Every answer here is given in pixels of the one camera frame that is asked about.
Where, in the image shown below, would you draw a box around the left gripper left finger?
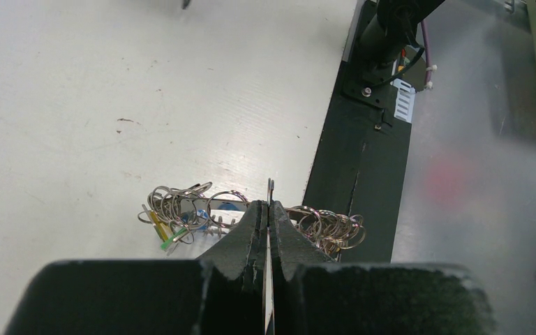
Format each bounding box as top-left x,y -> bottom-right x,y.
5,201 -> 268,334

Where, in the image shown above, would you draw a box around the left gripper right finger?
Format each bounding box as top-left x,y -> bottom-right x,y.
269,201 -> 498,334

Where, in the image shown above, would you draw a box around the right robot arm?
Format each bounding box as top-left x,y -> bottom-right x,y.
357,0 -> 444,65

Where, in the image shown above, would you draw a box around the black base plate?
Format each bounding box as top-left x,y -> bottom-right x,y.
302,1 -> 412,262

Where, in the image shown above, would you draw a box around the right white cable duct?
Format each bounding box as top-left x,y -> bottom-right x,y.
392,79 -> 416,124

